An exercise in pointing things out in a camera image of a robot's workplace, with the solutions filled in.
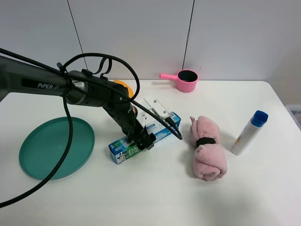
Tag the green round plate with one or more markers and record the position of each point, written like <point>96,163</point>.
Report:
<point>43,148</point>

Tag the orange mango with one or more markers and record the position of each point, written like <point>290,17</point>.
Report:
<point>130,91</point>

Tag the rolled pink towel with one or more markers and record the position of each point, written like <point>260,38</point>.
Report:
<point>209,162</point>

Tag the Darlie toothpaste box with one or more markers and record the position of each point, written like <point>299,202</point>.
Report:
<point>121,150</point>

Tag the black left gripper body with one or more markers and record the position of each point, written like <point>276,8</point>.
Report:
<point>125,116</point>

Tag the white bottle blue cap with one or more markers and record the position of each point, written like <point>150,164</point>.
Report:
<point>249,132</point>

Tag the clear plastic storage bin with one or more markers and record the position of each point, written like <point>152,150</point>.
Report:
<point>295,113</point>

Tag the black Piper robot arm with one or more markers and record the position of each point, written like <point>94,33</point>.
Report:
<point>19,77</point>

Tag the pink saucepan with handle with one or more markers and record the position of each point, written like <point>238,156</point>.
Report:
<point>186,80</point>

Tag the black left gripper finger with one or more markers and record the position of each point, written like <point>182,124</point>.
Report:
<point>145,141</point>

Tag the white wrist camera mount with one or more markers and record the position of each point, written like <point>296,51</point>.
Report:
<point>154,106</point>

